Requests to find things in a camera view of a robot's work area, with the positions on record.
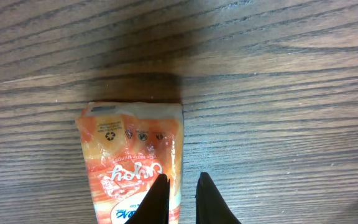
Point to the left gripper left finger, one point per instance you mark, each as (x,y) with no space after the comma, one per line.
(154,209)

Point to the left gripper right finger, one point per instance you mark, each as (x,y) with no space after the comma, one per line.
(210,205)

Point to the orange tissue pack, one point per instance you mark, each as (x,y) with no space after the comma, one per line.
(125,147)

